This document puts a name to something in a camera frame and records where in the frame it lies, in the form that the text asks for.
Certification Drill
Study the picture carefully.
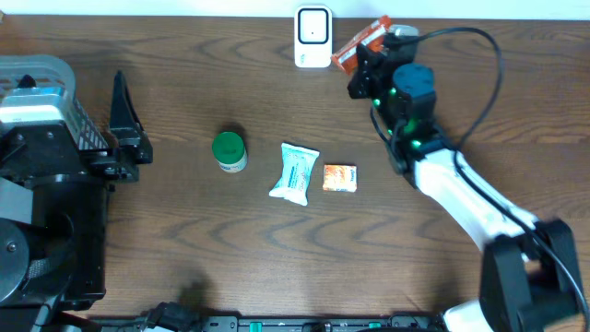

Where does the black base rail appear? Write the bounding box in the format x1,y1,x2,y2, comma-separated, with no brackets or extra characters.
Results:
90,302,446,332

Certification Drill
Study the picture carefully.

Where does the orange small packet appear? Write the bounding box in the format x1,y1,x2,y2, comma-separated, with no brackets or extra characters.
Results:
323,164,358,193

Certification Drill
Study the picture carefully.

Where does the grey plastic basket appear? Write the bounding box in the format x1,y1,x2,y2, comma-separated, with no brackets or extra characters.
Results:
1,54,108,150

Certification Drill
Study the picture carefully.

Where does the red snack bar wrapper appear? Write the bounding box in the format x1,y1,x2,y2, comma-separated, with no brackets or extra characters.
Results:
331,16,392,75

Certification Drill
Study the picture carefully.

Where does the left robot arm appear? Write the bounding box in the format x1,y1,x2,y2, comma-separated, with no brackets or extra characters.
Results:
1,72,153,331

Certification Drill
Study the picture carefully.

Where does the green lid jar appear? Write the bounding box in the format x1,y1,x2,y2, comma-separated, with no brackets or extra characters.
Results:
212,131,248,173

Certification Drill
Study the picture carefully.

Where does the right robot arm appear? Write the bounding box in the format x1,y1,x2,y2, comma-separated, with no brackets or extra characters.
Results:
348,33,589,331

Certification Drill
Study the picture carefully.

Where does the white barcode scanner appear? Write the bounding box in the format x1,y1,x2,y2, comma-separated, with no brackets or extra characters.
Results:
293,5,333,68

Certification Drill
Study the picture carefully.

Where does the teal snack packet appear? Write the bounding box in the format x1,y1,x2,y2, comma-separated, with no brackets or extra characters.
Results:
268,143,320,207

